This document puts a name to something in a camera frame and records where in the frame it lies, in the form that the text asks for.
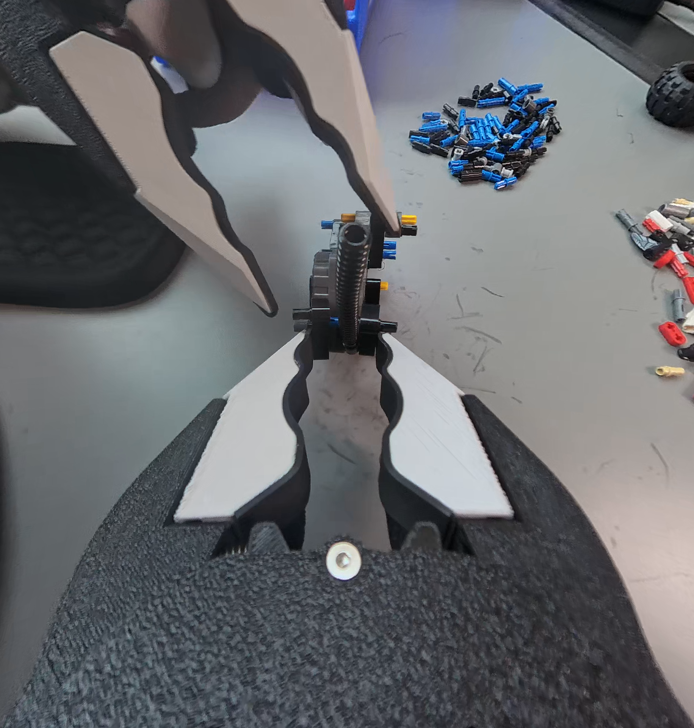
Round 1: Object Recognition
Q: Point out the grey desk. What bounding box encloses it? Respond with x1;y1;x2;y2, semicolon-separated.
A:
0;0;694;728

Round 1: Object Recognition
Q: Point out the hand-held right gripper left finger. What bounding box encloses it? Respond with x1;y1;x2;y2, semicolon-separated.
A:
173;331;315;549

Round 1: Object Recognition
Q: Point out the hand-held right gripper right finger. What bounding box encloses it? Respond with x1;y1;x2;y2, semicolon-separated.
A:
376;331;516;549

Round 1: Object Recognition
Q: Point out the pile of blue black pins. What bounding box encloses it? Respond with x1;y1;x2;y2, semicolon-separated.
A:
409;77;564;190

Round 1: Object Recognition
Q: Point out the pile of mixed brick pieces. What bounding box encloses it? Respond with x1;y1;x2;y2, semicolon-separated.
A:
615;195;694;407

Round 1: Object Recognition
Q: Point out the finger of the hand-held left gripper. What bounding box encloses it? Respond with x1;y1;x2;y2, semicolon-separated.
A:
49;30;279;317
222;0;400;237

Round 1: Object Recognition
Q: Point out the toy brick assembly with hose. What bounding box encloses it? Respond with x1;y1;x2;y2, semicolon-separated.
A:
291;209;419;356

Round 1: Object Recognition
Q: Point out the black office chair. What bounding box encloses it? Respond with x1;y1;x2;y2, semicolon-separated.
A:
0;139;188;311

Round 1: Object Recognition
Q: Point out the black desk mat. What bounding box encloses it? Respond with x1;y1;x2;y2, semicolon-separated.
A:
529;0;694;86

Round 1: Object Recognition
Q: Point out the black toy tire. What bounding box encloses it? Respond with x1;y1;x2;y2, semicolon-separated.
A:
645;61;694;127

